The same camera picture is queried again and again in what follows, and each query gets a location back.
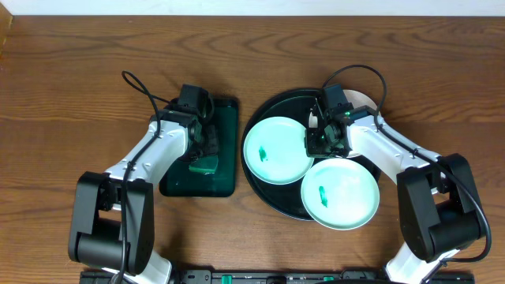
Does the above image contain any green scouring sponge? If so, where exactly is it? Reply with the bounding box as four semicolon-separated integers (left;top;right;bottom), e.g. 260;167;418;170
189;155;219;174

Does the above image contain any white plate with green stain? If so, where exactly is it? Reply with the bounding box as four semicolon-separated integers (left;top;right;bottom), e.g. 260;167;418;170
242;117;314;185

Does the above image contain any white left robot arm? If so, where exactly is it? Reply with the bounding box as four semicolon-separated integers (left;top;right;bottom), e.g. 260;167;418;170
68;103;215;282

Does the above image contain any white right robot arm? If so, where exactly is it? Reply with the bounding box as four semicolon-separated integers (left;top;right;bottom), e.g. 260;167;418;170
301;115;492;283

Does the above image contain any black rectangular water tray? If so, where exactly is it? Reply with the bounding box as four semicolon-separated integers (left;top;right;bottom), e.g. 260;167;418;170
159;98;238;197

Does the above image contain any white plate at back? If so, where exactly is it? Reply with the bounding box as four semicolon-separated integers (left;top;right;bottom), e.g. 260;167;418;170
309;89;376;158

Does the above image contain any white plate front green stain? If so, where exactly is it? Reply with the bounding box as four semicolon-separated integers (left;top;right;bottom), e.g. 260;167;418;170
301;159;380;230

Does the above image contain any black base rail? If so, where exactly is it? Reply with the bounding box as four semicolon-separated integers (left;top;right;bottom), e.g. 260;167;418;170
79;270;476;284

